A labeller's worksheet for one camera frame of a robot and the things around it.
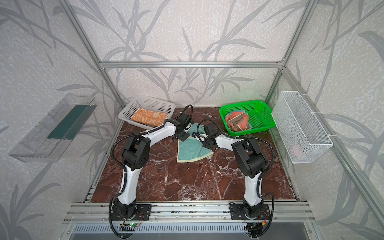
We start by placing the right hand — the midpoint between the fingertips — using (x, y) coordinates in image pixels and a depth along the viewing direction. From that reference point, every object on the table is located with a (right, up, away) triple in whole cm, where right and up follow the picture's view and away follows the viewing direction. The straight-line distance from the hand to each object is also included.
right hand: (207, 134), depth 102 cm
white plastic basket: (-47, +24, +16) cm, 55 cm away
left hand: (-16, +2, -1) cm, 16 cm away
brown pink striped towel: (+22, +9, +6) cm, 25 cm away
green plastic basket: (+42, +12, +13) cm, 46 cm away
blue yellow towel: (-10, -10, -5) cm, 15 cm away
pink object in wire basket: (+43, -6, -30) cm, 53 cm away
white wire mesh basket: (+38, +2, -40) cm, 55 cm away
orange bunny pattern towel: (-44, +12, +11) cm, 47 cm away
